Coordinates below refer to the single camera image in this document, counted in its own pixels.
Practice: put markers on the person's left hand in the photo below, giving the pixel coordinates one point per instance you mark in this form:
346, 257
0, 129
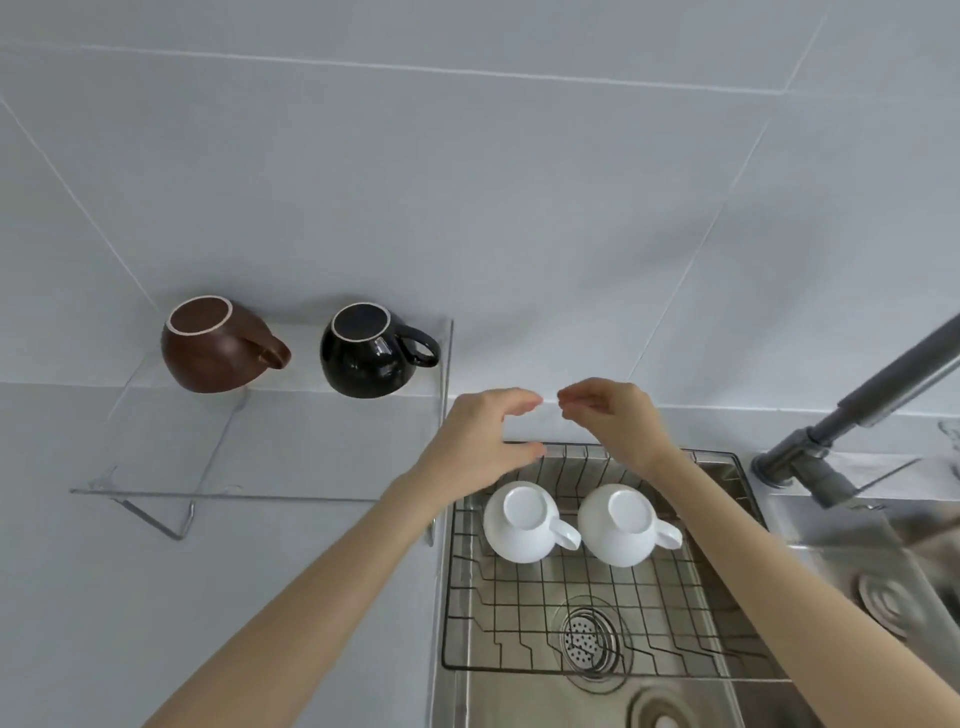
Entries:
465, 442

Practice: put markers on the person's right hand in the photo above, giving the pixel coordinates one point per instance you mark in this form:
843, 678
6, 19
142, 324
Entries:
622, 424

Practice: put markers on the person's left thumb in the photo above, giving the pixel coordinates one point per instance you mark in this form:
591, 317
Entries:
523, 453

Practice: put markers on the person's right fingers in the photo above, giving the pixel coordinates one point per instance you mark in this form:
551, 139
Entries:
579, 397

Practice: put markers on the person's left forearm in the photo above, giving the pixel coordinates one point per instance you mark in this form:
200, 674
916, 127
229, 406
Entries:
315, 600

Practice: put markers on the person's right forearm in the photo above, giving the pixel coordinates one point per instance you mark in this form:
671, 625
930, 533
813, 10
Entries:
780, 607

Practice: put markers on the white ceramic cup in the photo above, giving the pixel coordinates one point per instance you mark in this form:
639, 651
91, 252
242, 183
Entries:
622, 529
521, 525

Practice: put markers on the black ceramic cup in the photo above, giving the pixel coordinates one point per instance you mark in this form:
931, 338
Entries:
367, 356

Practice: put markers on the round perforated drain strainer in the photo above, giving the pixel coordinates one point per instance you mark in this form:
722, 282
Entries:
589, 641

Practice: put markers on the clear acrylic shelf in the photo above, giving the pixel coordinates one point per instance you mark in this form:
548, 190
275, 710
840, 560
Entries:
300, 450

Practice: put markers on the grey metal faucet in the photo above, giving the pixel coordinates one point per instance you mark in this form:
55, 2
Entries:
862, 409

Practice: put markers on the stainless steel sink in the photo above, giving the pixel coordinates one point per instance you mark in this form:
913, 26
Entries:
847, 540

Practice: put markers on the brown ceramic cup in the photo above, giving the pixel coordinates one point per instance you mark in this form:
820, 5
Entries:
214, 349

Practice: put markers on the round metal drain plug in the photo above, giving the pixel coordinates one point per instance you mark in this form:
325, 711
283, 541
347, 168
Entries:
883, 604

